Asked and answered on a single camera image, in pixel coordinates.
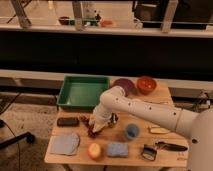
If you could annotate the orange bowl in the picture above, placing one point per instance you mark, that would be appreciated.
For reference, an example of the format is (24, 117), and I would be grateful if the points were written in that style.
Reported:
(146, 85)

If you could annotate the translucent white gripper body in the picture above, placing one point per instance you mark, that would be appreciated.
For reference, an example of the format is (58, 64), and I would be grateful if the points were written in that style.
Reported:
(97, 126)

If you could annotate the blue cup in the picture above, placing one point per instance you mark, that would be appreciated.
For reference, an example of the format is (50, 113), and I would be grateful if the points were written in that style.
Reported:
(131, 131)

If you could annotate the grey blue cloth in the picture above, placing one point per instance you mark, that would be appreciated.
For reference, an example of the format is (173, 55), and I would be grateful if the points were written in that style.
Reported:
(65, 144)

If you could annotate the purple bowl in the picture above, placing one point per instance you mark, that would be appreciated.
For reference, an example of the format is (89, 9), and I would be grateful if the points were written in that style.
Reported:
(126, 84)

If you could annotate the green plastic tray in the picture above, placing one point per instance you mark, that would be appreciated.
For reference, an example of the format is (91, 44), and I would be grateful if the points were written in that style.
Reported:
(81, 92)

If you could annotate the blue sponge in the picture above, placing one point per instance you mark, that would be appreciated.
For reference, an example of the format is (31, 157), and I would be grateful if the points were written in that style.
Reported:
(117, 149)

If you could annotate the dark purple grapes bunch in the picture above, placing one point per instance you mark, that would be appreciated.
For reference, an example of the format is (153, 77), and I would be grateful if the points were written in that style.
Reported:
(85, 121)

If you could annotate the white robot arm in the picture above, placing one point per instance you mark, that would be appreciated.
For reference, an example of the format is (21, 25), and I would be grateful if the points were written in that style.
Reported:
(197, 128)

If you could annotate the metal cup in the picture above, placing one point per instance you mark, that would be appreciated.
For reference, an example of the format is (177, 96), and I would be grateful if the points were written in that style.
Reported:
(113, 120)

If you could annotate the black handled peeler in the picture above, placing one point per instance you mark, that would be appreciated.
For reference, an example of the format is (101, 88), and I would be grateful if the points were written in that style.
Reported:
(149, 152)

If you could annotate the yellow red apple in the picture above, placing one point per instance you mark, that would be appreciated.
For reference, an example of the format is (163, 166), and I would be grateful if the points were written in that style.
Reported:
(94, 151)

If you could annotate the black rectangular case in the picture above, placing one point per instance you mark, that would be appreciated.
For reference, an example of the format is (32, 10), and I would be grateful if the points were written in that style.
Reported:
(67, 122)

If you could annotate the black chair base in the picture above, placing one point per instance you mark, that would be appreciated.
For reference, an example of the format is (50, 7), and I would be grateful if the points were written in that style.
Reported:
(30, 138)

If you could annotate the yellow handled knife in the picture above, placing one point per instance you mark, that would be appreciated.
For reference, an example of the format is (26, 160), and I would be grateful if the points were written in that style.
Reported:
(158, 130)

